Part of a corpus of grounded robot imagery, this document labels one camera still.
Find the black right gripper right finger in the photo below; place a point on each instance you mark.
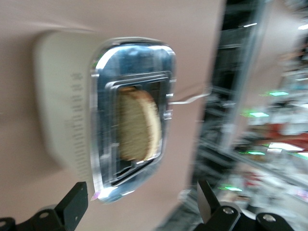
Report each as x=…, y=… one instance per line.
x=216, y=217

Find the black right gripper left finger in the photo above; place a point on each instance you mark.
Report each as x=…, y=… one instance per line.
x=67, y=211

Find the slice of brown bread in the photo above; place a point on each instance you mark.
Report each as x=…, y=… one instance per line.
x=137, y=125

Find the beige and chrome toaster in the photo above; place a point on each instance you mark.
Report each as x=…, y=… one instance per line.
x=62, y=96

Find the aluminium frame shelving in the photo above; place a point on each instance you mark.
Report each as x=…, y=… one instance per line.
x=250, y=48

